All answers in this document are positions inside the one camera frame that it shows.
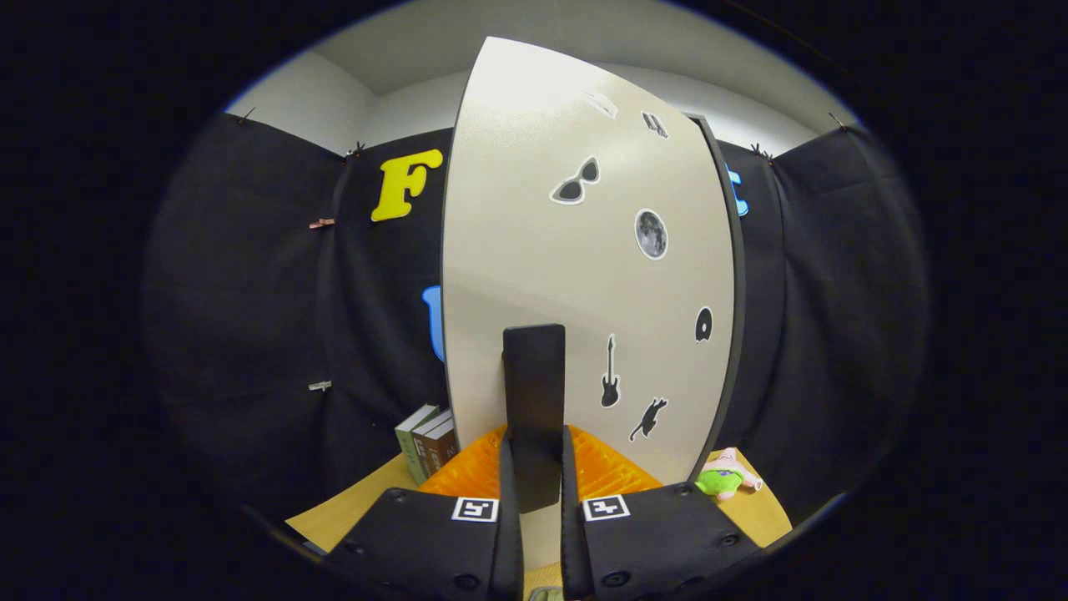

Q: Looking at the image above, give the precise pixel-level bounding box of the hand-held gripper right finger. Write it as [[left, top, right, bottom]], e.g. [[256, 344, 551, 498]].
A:
[[561, 424, 764, 601]]

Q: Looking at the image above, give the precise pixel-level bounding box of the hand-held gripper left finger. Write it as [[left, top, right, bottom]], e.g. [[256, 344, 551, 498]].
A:
[[321, 426, 525, 601]]

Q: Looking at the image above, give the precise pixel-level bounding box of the black door handle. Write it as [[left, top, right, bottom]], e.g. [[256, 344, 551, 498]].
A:
[[502, 324, 567, 514]]

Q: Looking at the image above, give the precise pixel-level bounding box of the green book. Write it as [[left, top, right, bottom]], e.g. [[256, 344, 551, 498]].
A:
[[395, 404, 441, 487]]

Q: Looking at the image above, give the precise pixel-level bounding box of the pink and green plush toy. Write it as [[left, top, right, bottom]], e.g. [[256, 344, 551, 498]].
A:
[[694, 447, 763, 502]]

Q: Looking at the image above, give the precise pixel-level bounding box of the grey cabinet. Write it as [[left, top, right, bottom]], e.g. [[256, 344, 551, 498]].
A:
[[684, 111, 748, 487]]

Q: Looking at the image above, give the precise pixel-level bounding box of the black backdrop cloth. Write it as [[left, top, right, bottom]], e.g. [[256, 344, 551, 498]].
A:
[[142, 109, 931, 535]]

